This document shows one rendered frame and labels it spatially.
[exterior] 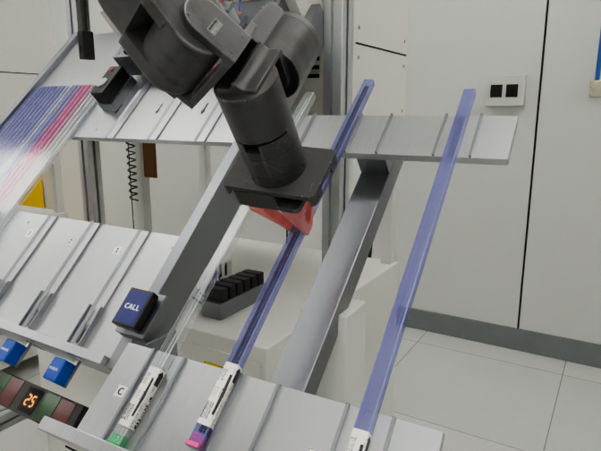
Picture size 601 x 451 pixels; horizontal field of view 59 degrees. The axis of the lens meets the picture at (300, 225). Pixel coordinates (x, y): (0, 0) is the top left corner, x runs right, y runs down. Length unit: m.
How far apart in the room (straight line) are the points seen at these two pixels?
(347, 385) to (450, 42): 2.00
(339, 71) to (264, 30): 0.53
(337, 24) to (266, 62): 0.57
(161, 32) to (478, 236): 2.14
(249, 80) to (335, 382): 0.35
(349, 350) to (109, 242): 0.42
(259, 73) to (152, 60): 0.09
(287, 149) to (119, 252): 0.42
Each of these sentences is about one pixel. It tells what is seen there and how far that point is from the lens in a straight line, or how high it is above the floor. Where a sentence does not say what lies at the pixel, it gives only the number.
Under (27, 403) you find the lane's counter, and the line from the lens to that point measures 0.82.
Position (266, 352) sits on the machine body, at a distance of 0.97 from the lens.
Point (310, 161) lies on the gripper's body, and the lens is 0.52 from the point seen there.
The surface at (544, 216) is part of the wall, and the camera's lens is 2.41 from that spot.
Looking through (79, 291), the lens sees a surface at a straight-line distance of 0.84.
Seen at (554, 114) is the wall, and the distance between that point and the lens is 2.37.
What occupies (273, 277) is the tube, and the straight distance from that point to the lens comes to 0.56.
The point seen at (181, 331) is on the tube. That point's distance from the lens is 0.57.
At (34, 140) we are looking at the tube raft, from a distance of 1.21.
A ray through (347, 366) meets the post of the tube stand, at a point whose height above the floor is 0.75.
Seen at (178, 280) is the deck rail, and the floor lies 0.80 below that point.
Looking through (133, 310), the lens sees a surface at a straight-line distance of 0.68.
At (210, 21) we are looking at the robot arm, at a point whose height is 1.10.
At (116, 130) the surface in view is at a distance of 1.07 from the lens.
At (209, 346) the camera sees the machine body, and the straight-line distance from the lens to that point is 1.05.
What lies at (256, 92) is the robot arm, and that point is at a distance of 0.45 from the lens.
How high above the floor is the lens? 1.03
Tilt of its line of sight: 12 degrees down
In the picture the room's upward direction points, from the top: straight up
